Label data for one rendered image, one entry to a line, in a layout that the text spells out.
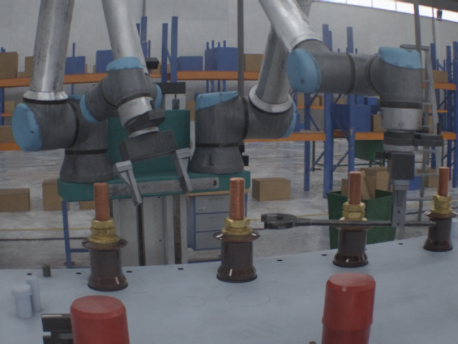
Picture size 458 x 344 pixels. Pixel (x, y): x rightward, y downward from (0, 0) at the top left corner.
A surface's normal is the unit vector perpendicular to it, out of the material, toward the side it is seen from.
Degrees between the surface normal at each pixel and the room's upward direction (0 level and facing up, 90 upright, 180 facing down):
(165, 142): 67
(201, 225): 90
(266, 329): 0
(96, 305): 4
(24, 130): 95
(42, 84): 97
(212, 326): 0
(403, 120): 90
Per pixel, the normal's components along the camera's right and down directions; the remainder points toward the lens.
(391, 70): -0.63, 0.09
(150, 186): 0.45, 0.11
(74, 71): 0.24, 0.12
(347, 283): -0.03, -0.98
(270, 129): 0.16, 0.73
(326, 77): 0.21, 0.42
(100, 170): 0.66, -0.26
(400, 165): -0.22, 0.12
